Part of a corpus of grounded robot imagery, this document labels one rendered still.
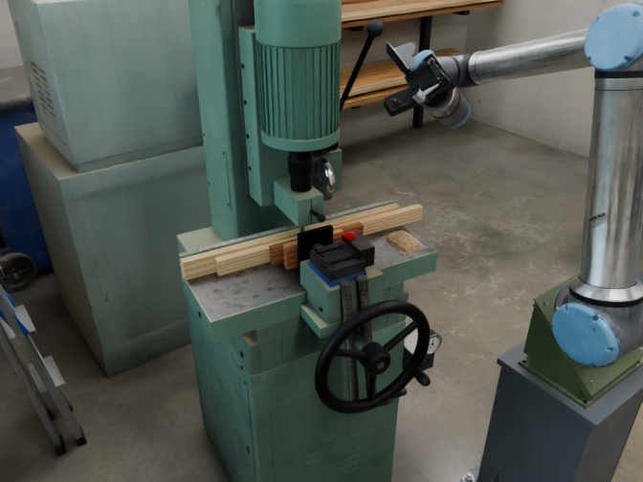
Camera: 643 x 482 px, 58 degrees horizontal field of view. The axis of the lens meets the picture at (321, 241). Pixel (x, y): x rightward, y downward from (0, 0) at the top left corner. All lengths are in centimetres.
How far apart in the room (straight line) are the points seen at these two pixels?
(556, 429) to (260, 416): 79
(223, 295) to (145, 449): 104
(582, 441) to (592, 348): 40
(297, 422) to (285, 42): 93
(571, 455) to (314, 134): 109
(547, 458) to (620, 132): 96
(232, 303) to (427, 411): 120
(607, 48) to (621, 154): 20
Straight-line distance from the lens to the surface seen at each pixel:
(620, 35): 124
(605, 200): 130
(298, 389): 149
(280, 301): 129
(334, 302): 124
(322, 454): 171
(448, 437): 224
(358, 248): 126
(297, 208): 134
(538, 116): 495
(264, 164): 141
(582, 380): 163
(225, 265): 138
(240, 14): 139
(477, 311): 284
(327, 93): 123
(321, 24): 119
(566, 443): 175
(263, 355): 136
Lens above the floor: 166
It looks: 30 degrees down
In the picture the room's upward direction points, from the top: straight up
